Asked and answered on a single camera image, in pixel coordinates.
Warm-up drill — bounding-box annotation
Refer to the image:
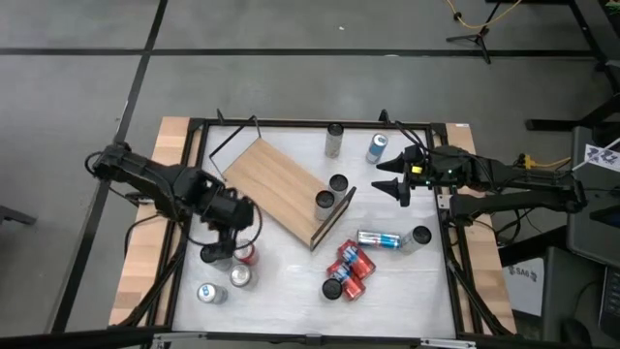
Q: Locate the wooden table side panel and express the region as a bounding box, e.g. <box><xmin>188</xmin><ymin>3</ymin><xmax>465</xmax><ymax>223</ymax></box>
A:
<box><xmin>445</xmin><ymin>123</ymin><xmax>517</xmax><ymax>335</ymax></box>
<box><xmin>108</xmin><ymin>115</ymin><xmax>204</xmax><ymax>327</ymax></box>

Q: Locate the black cable bundle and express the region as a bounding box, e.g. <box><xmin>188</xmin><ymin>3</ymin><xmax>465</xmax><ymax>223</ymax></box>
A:
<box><xmin>477</xmin><ymin>207</ymin><xmax>539</xmax><ymax>248</ymax></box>

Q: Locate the silver can with red print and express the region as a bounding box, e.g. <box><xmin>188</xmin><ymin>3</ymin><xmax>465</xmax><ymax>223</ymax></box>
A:
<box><xmin>229</xmin><ymin>264</ymin><xmax>260</xmax><ymax>291</ymax></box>

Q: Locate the grey cabinet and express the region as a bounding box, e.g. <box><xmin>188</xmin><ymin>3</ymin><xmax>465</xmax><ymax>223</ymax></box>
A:
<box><xmin>566</xmin><ymin>125</ymin><xmax>620</xmax><ymax>268</ymax></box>

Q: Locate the black stand leg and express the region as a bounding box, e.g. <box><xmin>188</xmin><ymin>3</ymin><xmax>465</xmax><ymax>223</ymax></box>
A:
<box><xmin>0</xmin><ymin>204</ymin><xmax>38</xmax><ymax>227</ymax></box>

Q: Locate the long silver frame bracket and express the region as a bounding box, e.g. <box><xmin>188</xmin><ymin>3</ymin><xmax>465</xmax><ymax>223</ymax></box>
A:
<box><xmin>152</xmin><ymin>331</ymin><xmax>209</xmax><ymax>343</ymax></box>
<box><xmin>418</xmin><ymin>337</ymin><xmax>479</xmax><ymax>349</ymax></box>

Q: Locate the black desk frame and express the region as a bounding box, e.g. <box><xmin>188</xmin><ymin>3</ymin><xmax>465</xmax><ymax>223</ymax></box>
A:
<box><xmin>525</xmin><ymin>0</ymin><xmax>620</xmax><ymax>132</ymax></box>

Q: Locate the dark keyboard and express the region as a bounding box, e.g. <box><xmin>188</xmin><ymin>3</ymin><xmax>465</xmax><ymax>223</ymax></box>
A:
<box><xmin>598</xmin><ymin>264</ymin><xmax>620</xmax><ymax>335</ymax></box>

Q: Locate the blue silver Red Bull can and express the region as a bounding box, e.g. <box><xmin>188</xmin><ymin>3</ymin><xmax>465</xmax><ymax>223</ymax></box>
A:
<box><xmin>364</xmin><ymin>133</ymin><xmax>390</xmax><ymax>165</ymax></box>
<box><xmin>196</xmin><ymin>282</ymin><xmax>229</xmax><ymax>305</ymax></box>
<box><xmin>356</xmin><ymin>229</ymin><xmax>403</xmax><ymax>251</ymax></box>

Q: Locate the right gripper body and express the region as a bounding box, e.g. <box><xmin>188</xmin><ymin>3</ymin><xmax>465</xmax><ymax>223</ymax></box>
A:
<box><xmin>410</xmin><ymin>143</ymin><xmax>440</xmax><ymax>195</ymax></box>

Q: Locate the printed white paper sign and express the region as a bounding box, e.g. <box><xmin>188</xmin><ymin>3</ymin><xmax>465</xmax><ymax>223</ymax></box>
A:
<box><xmin>583</xmin><ymin>143</ymin><xmax>620</xmax><ymax>174</ymax></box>

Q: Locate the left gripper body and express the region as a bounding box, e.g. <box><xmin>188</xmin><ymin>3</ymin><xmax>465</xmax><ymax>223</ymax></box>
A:
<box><xmin>205</xmin><ymin>186</ymin><xmax>256</xmax><ymax>232</ymax></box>

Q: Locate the black tripod stand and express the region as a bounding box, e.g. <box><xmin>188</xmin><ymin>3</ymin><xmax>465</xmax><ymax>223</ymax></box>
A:
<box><xmin>445</xmin><ymin>26</ymin><xmax>493</xmax><ymax>65</ymax></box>

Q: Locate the yellow cable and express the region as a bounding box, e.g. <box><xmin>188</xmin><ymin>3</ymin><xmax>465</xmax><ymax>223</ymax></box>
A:
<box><xmin>444</xmin><ymin>0</ymin><xmax>524</xmax><ymax>30</ymax></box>

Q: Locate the Celsius Tropical Vibe can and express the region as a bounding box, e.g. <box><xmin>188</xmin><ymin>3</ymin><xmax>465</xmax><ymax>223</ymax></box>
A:
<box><xmin>321</xmin><ymin>277</ymin><xmax>344</xmax><ymax>301</ymax></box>

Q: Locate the wooden shelf with black frame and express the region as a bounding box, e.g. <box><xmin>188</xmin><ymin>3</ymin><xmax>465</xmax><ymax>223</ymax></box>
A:
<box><xmin>207</xmin><ymin>114</ymin><xmax>358</xmax><ymax>252</ymax></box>

